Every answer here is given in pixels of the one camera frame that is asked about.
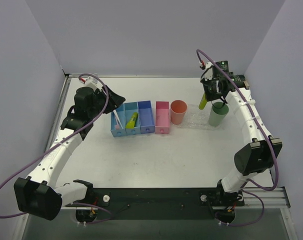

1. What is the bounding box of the yellow green toothpaste tube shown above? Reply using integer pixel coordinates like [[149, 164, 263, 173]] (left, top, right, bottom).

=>
[[198, 92, 208, 110], [125, 112, 138, 129]]

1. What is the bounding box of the green plastic cup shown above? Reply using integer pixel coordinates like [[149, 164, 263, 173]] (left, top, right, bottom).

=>
[[208, 102, 229, 127]]

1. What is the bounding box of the orange plastic cup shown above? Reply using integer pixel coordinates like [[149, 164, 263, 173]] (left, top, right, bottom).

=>
[[170, 100, 188, 125]]

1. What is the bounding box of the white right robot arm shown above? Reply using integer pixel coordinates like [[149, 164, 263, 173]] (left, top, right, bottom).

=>
[[199, 61, 283, 193]]

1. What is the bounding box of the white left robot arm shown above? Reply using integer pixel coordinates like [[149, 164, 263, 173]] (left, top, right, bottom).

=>
[[13, 86, 126, 221]]

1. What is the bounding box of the white pink toothbrush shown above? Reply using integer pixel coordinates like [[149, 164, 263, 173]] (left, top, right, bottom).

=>
[[113, 110, 123, 130]]

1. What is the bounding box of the clear textured oval tray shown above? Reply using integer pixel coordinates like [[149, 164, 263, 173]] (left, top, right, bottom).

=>
[[172, 104, 221, 131]]

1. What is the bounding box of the purple drawer box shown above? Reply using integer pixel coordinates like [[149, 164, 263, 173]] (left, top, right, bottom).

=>
[[137, 100, 155, 134]]

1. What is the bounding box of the pink drawer box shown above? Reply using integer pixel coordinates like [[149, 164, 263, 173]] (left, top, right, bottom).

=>
[[155, 101, 170, 135]]

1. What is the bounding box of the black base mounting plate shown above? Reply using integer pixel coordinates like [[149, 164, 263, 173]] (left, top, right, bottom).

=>
[[74, 187, 245, 223]]

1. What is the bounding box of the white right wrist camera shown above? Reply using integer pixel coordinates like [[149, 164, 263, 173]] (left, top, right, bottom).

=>
[[199, 61, 213, 79]]

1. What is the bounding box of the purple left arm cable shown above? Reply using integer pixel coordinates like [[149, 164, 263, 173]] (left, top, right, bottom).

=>
[[0, 72, 117, 225]]

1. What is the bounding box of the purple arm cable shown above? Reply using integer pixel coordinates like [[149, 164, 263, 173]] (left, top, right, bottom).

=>
[[0, 72, 117, 225], [195, 48, 280, 227]]

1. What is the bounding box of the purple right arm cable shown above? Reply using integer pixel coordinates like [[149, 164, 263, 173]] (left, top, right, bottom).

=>
[[195, 48, 280, 227]]

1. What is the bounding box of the aluminium frame rail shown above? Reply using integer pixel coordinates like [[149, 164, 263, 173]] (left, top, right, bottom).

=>
[[21, 185, 291, 213]]

